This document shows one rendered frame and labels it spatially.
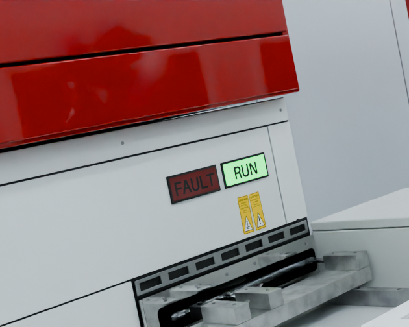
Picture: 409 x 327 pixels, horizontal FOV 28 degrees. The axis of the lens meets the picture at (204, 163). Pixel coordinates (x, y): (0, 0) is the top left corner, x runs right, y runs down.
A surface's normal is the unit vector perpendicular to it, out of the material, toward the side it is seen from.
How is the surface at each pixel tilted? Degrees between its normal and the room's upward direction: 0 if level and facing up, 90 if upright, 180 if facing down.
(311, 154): 90
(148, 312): 90
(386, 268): 90
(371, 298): 90
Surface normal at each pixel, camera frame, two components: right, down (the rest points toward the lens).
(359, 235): -0.72, 0.18
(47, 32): 0.66, -0.10
